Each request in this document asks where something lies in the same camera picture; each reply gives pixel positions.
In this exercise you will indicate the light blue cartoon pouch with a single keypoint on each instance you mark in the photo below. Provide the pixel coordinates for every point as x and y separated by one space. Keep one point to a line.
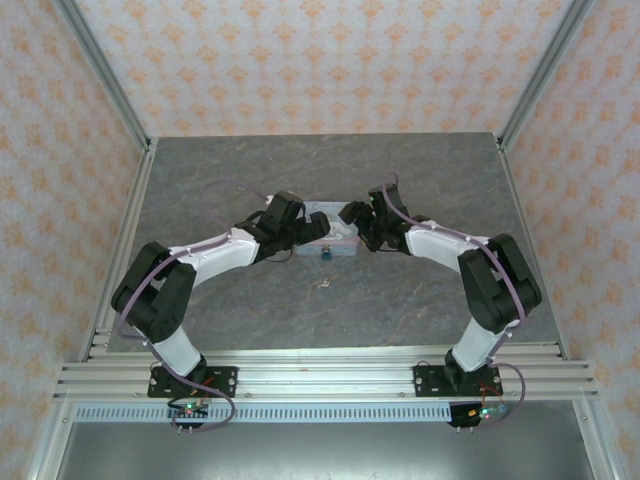
340 240

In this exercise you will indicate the small teal padlock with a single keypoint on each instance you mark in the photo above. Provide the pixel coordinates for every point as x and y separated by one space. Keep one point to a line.
326 255

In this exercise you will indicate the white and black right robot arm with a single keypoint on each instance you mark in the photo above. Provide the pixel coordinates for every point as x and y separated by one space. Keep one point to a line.
435 245

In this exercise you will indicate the narrow aluminium crossbeam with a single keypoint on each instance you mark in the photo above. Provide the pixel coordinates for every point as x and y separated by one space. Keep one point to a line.
325 351

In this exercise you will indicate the wide aluminium crossbeam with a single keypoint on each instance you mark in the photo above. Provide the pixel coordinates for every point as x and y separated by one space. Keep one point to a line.
325 382

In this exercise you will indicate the grey metal panel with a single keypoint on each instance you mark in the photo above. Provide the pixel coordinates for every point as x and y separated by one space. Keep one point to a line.
320 452

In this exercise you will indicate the aluminium side rail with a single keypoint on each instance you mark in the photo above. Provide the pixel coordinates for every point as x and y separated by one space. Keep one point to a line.
525 235
127 235

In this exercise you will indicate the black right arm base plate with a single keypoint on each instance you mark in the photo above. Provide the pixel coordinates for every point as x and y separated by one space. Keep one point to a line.
427 380

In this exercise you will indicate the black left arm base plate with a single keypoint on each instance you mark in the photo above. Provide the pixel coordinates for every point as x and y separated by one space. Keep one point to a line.
225 381

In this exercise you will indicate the aluminium corner post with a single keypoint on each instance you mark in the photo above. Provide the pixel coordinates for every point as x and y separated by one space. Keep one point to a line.
100 65
550 65

